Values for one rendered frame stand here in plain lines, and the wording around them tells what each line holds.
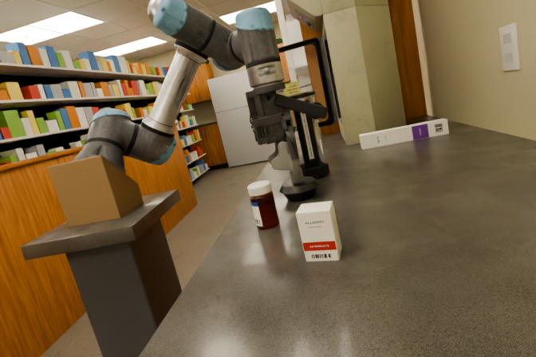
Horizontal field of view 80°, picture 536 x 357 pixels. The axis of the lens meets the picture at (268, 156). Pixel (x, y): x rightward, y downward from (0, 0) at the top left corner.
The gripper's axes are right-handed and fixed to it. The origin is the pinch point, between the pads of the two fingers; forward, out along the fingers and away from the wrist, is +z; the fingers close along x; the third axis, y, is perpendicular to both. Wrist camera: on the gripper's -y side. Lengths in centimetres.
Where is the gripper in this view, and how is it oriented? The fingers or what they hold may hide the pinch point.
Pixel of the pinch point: (296, 173)
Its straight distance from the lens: 71.8
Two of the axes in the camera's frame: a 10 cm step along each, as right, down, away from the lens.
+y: -9.7, 2.3, -0.7
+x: 1.0, 1.5, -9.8
